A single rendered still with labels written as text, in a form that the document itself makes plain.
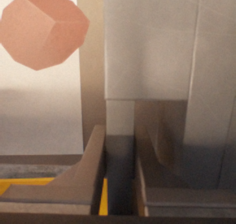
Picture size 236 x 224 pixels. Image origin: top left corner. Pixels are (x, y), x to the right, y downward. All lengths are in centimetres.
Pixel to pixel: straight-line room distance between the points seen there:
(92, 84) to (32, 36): 12
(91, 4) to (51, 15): 7
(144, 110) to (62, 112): 15
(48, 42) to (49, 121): 15
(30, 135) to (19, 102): 7
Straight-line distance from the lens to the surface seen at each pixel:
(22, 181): 160
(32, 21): 31
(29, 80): 35
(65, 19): 30
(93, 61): 31
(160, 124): 16
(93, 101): 32
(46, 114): 35
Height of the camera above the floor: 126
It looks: 75 degrees down
